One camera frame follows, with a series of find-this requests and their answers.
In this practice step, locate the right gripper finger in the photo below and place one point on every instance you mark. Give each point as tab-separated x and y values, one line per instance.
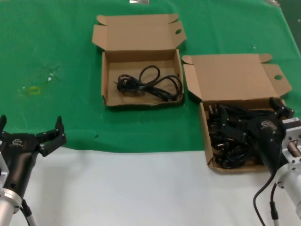
282	109
235	130

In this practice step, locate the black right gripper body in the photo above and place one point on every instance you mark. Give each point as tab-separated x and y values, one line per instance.
268	139

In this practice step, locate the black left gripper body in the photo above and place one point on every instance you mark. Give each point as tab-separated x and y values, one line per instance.
18	160

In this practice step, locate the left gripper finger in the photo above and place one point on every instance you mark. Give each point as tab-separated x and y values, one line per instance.
2	122
53	141

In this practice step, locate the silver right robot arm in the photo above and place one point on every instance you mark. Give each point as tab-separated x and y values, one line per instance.
291	186

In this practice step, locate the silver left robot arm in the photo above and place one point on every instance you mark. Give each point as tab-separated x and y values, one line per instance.
7	207

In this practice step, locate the open brown cardboard box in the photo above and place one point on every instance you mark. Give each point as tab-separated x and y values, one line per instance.
232	77
141	51

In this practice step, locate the yellow tape square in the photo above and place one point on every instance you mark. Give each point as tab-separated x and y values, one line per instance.
29	90

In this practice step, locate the green table cloth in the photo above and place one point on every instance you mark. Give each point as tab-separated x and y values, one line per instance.
58	35

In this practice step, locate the small grey clutter piece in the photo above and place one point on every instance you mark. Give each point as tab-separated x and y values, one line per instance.
274	2

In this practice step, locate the silver metal strip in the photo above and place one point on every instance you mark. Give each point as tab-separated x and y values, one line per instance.
138	1

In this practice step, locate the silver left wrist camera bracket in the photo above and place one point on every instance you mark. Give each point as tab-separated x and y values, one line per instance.
2	174

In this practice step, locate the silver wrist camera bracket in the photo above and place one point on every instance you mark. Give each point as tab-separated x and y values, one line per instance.
2	174
294	131

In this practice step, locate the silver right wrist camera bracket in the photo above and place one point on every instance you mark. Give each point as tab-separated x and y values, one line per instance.
294	131

